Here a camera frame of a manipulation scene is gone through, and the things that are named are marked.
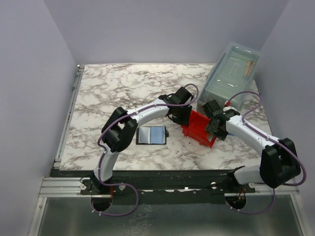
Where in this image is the red plastic bin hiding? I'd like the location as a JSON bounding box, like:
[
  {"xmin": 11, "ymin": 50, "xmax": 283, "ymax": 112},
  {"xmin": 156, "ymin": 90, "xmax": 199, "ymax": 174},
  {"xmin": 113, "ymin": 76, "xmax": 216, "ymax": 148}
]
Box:
[{"xmin": 181, "ymin": 110, "xmax": 216, "ymax": 148}]

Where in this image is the black leather card holder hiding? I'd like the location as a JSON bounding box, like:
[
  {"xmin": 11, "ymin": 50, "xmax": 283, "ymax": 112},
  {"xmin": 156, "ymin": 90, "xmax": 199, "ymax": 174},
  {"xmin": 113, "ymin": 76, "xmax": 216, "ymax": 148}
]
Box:
[{"xmin": 136, "ymin": 126, "xmax": 169, "ymax": 145}]

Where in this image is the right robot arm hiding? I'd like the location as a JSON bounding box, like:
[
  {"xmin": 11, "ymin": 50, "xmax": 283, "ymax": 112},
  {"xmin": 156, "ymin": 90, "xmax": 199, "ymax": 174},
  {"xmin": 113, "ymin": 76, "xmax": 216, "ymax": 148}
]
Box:
[{"xmin": 205, "ymin": 109, "xmax": 301, "ymax": 193}]

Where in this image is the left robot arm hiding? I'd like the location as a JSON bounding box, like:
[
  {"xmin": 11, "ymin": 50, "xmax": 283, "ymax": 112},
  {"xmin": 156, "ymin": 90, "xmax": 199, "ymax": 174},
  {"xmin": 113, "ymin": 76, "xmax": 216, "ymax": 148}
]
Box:
[{"xmin": 91, "ymin": 89, "xmax": 196, "ymax": 194}]

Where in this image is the clear plastic storage box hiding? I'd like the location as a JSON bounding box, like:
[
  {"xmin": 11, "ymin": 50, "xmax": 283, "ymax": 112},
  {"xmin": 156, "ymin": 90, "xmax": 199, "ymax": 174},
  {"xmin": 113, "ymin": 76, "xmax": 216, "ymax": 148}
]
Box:
[{"xmin": 196, "ymin": 42, "xmax": 260, "ymax": 114}]

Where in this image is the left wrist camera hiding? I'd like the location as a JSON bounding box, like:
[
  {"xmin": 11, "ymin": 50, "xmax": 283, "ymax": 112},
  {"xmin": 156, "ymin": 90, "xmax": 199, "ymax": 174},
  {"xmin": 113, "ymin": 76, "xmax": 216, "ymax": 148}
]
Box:
[{"xmin": 170, "ymin": 87, "xmax": 193, "ymax": 105}]

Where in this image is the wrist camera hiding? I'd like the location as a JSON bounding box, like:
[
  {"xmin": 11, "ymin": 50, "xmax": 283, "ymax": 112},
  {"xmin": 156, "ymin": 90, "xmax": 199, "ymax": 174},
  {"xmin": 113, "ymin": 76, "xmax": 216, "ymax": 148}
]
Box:
[
  {"xmin": 170, "ymin": 87, "xmax": 193, "ymax": 105},
  {"xmin": 202, "ymin": 100, "xmax": 223, "ymax": 119}
]

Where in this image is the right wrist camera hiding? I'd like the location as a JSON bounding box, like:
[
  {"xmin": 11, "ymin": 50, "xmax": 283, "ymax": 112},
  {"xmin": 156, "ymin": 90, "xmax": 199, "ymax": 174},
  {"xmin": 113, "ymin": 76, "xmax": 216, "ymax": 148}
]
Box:
[{"xmin": 202, "ymin": 100, "xmax": 223, "ymax": 119}]

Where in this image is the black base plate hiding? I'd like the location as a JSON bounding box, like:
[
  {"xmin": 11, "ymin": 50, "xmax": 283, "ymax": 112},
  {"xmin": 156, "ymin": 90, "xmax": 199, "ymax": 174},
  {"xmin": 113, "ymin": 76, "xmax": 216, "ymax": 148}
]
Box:
[{"xmin": 49, "ymin": 169, "xmax": 287, "ymax": 206}]

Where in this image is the aluminium mounting rail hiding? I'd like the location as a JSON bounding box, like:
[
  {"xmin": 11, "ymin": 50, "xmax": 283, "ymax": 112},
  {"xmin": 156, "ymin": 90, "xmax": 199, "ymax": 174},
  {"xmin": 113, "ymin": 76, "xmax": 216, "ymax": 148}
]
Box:
[{"xmin": 39, "ymin": 177, "xmax": 300, "ymax": 198}]

